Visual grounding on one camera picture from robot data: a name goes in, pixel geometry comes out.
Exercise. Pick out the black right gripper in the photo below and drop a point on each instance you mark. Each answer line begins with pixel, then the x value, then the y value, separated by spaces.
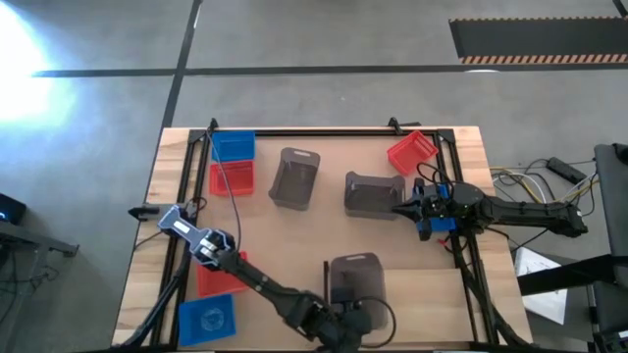
pixel 423 230

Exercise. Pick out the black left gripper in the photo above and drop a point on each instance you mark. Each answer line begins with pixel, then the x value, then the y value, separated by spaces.
pixel 338 326

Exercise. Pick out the grey translucent plastic basket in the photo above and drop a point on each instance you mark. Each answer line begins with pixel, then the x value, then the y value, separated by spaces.
pixel 373 196
pixel 355 279
pixel 294 181

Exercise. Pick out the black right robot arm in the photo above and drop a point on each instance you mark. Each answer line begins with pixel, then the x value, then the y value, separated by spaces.
pixel 530 212

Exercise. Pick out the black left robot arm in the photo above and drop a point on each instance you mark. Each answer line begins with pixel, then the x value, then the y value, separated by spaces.
pixel 265 284

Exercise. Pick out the red plastic basket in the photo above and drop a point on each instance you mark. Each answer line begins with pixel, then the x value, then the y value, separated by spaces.
pixel 412 153
pixel 216 284
pixel 240 179

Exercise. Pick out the black table clamp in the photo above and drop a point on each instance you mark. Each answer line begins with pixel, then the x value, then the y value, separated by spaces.
pixel 142 212
pixel 212 123
pixel 394 123

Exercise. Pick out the blue plastic basket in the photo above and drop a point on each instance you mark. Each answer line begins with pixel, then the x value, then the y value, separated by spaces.
pixel 206 319
pixel 233 146

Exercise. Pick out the black power strip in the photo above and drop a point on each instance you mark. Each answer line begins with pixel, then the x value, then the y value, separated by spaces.
pixel 566 170

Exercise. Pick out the white paper sheet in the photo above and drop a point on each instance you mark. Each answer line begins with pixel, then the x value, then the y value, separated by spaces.
pixel 547 306

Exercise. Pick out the black hazard-striped floor mat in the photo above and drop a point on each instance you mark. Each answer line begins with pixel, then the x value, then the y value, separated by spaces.
pixel 539 39

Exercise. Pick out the dark device with blue light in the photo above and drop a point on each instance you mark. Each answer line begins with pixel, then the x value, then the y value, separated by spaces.
pixel 12 208

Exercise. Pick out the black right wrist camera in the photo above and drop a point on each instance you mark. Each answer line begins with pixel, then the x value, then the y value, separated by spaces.
pixel 439 208

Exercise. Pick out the black aluminium table frame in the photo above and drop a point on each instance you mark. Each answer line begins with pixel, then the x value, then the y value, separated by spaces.
pixel 343 132

